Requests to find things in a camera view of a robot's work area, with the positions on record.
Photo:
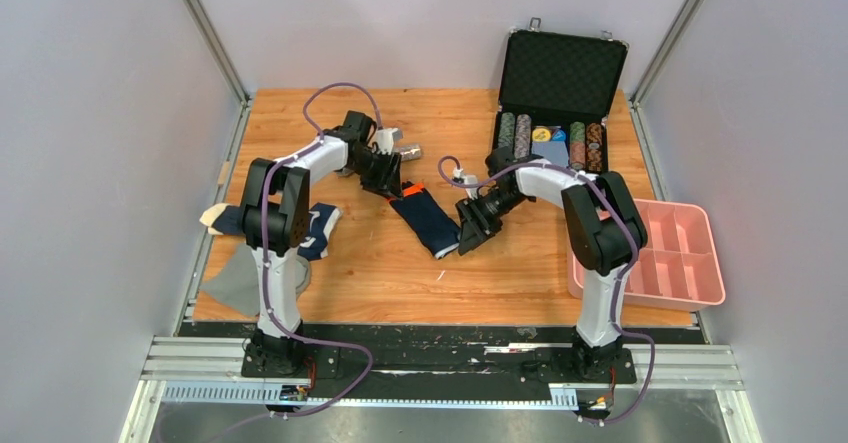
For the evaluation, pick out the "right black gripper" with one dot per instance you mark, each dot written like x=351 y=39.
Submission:
x=475 y=226

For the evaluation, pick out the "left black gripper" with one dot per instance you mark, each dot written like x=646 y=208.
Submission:
x=387 y=183

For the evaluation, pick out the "navy orange boxer briefs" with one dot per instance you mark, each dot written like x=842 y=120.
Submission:
x=435 y=230

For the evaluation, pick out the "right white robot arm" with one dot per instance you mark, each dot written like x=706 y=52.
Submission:
x=606 y=232

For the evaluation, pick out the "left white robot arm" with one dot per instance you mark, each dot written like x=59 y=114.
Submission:
x=275 y=218

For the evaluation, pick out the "glittery silver microphone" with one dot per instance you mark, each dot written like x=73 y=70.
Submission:
x=410 y=152

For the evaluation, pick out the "grey poker chip stack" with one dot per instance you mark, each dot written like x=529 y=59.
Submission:
x=522 y=136

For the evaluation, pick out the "purple poker chip stack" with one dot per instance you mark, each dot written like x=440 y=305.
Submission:
x=506 y=130

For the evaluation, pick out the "blue playing card deck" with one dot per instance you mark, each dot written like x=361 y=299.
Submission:
x=555 y=152

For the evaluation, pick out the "yellow dealer button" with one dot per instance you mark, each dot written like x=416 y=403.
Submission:
x=541 y=134

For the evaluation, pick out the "green poker chip stack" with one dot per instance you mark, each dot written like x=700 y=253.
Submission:
x=577 y=145

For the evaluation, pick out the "brown poker chip stack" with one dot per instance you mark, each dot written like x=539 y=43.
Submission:
x=594 y=147

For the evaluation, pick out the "black poker chip case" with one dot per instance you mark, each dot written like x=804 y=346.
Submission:
x=558 y=79

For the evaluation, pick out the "navy white orange garment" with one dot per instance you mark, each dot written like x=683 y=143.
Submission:
x=221 y=219

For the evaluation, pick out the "grey cloth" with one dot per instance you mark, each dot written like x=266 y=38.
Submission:
x=237 y=284

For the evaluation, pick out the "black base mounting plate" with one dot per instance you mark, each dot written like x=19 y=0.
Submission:
x=432 y=362

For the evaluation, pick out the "pink compartment tray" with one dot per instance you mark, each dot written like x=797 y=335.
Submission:
x=679 y=268

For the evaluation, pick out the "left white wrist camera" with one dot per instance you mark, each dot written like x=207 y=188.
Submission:
x=385 y=139

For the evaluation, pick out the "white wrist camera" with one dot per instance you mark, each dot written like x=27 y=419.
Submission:
x=385 y=139
x=468 y=182

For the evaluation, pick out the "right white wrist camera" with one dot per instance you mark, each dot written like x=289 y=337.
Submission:
x=468 y=182

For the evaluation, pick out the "aluminium frame rail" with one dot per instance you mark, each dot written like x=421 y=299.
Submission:
x=208 y=370

